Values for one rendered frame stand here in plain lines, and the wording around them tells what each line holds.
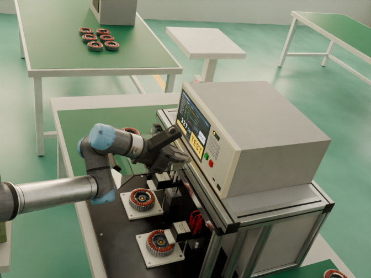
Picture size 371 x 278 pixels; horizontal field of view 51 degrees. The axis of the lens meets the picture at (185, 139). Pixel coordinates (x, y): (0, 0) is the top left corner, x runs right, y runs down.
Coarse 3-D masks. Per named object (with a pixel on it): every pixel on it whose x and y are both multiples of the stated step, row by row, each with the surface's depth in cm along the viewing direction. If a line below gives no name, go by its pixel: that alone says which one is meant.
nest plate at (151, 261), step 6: (144, 234) 154; (138, 240) 152; (144, 240) 152; (156, 240) 153; (144, 246) 150; (144, 252) 148; (174, 252) 150; (180, 252) 151; (144, 258) 146; (150, 258) 146; (156, 258) 146; (162, 258) 147; (168, 258) 147; (174, 258) 148; (180, 258) 148; (150, 264) 144; (156, 264) 144; (162, 264) 146
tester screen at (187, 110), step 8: (184, 96) 149; (184, 104) 150; (192, 104) 144; (184, 112) 150; (192, 112) 144; (184, 120) 151; (192, 120) 145; (200, 120) 138; (184, 128) 152; (192, 128) 145; (200, 128) 139; (208, 128) 134; (200, 160) 141
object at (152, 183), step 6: (156, 174) 164; (162, 174) 165; (168, 174) 166; (174, 174) 169; (150, 180) 166; (156, 180) 162; (162, 180) 162; (168, 180) 162; (180, 180) 167; (150, 186) 163; (156, 186) 162; (162, 186) 162; (168, 186) 164; (174, 186) 165
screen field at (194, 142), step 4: (192, 132) 146; (192, 136) 146; (192, 140) 146; (196, 140) 143; (192, 144) 146; (196, 144) 143; (200, 144) 140; (196, 148) 144; (200, 148) 140; (200, 152) 141; (200, 156) 141
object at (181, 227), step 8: (176, 224) 150; (184, 224) 151; (168, 232) 151; (176, 232) 147; (184, 232) 147; (192, 232) 151; (200, 232) 152; (208, 232) 153; (168, 240) 148; (176, 240) 147; (184, 240) 149
